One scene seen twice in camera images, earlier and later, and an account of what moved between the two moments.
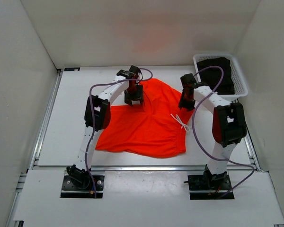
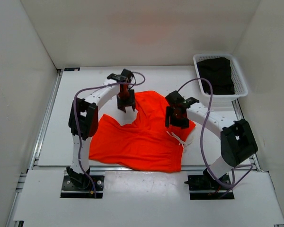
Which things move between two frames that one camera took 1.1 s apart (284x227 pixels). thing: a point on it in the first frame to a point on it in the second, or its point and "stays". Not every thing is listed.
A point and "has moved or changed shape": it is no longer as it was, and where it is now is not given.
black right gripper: x=182 y=104 to x=169 y=114
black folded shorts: x=210 y=77 stays
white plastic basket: x=240 y=86 stays
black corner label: x=72 y=69 stays
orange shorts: x=156 y=128 has moved or changed shape
